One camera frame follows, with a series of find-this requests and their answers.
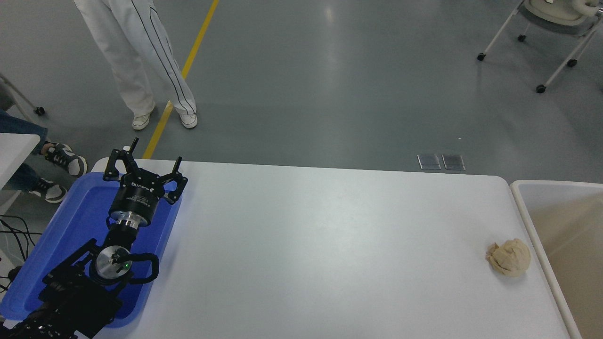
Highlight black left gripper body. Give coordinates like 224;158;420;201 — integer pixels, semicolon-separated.
109;172;165;222

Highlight blue plastic tray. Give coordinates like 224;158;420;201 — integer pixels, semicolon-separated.
0;172;184;329

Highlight seated person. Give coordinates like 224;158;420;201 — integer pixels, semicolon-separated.
0;111;88;203

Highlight standing person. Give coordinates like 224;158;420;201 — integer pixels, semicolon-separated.
74;0;198;130

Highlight small white table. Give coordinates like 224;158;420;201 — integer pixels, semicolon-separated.
0;133;41;189

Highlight grey chair leg with caster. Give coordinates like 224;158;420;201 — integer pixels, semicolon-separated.
0;73;45;116

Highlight crumpled tan paper ball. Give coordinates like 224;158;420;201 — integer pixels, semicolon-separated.
486;238;531;277

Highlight large pale bin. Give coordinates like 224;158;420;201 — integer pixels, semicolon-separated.
510;180;603;339

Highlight white wheeled chair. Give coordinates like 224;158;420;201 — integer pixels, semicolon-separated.
477;0;603;94

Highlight black cables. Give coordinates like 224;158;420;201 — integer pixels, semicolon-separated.
0;214;36;288

